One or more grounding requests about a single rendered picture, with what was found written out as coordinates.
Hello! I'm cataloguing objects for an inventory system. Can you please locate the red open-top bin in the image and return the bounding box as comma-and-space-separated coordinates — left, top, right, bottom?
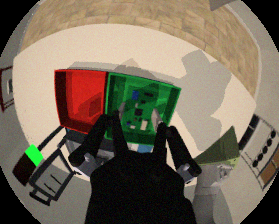
54, 69, 109, 134

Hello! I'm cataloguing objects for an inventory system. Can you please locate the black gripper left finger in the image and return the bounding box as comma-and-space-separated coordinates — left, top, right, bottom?
68, 102, 136, 180

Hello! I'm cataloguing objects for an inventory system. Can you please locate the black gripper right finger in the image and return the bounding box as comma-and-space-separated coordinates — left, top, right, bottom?
150, 108, 202, 184

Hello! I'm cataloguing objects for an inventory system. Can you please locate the green bin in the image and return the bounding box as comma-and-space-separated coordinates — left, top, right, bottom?
105, 72, 182, 146

